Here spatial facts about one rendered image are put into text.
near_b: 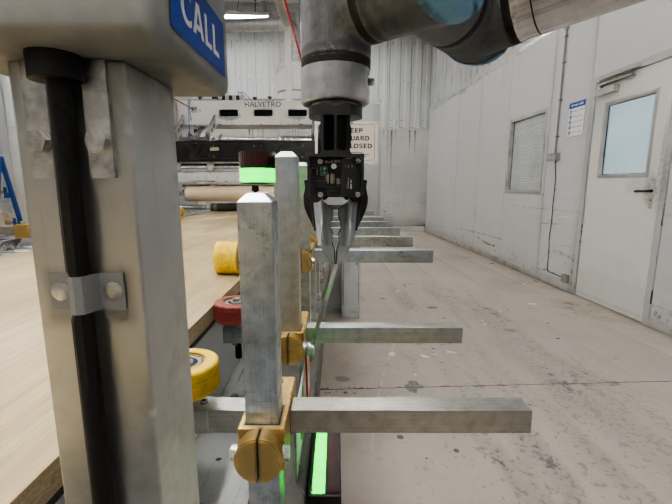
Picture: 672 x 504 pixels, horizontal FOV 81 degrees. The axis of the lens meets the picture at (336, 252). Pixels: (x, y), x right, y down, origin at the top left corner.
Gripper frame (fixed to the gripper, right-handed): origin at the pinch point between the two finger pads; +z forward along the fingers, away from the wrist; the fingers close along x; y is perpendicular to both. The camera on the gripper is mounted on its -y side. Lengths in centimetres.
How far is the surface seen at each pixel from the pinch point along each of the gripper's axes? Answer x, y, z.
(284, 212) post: -8.2, -6.9, -5.6
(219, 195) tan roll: -94, -263, -2
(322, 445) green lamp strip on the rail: -2.1, -0.5, 31.3
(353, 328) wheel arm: 3.2, -11.2, 15.6
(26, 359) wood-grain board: -38.5, 10.5, 11.4
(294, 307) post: -6.9, -6.9, 10.3
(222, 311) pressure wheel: -19.7, -9.0, 11.6
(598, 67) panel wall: 246, -335, -119
